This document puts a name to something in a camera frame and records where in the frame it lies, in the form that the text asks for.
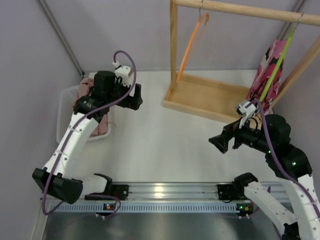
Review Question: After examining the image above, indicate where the wooden clothes rack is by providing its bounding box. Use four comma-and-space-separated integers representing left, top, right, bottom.
163, 0, 320, 123

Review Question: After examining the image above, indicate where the grey corner wall profile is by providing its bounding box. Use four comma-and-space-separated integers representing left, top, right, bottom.
35, 0, 85, 77

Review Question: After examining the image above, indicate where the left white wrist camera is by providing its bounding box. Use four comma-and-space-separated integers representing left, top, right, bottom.
112, 61, 133, 87

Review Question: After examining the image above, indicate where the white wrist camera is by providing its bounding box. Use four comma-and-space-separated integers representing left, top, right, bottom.
112, 61, 133, 87
235, 100, 257, 129

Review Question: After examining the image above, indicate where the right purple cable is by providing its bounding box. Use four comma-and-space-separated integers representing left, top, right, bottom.
246, 99, 320, 240

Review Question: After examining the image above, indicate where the white laundry basket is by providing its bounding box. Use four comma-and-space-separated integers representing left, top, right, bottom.
55, 84, 113, 144

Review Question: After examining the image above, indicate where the pink cloth in basket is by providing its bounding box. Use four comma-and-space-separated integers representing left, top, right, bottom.
73, 77, 116, 139

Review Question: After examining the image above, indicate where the aluminium mounting rail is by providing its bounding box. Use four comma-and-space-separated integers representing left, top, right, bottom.
39, 181, 298, 213

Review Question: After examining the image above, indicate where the green hanger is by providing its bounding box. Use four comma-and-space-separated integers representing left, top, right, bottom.
259, 12, 304, 102

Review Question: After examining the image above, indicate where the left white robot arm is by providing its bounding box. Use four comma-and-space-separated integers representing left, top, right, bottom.
32, 71, 143, 204

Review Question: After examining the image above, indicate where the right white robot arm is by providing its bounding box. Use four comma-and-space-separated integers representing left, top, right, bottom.
208, 114, 320, 240

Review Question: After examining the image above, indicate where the orange hanger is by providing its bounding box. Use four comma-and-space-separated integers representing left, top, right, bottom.
176, 0, 210, 84

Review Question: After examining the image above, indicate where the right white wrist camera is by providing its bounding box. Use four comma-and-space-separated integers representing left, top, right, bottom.
235, 100, 257, 129

